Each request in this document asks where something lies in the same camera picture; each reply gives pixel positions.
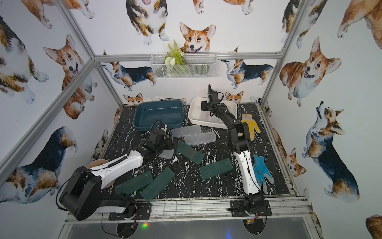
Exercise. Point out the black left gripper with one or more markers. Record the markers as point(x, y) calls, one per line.
point(170, 143)

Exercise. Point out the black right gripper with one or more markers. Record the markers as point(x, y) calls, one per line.
point(203, 105)

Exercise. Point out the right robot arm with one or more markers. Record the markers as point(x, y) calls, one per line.
point(239, 139)

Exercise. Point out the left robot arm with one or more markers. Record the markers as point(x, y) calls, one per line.
point(81, 194)

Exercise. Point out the teal plastic storage box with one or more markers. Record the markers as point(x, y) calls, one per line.
point(170, 112)

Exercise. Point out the white plastic storage box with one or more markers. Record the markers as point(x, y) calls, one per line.
point(196, 116)

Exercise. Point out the dark green pencil case centre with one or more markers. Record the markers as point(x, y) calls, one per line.
point(190, 153)

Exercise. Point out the dark green pencil case front-left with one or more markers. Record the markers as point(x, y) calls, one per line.
point(134, 184)

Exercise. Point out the dark green pencil case front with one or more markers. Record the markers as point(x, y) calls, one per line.
point(157, 185)

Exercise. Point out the dark green pencil case right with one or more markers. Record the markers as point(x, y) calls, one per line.
point(215, 169)

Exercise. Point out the artificial fern plant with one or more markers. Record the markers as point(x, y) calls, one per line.
point(174, 56)

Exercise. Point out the bowl with green salad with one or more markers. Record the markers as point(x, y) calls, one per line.
point(100, 162)

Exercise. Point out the blue grey work glove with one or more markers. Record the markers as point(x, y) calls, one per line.
point(262, 173)

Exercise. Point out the white wire wall basket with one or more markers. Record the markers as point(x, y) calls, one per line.
point(189, 65)

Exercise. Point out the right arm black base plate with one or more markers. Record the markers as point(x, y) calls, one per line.
point(240, 208)

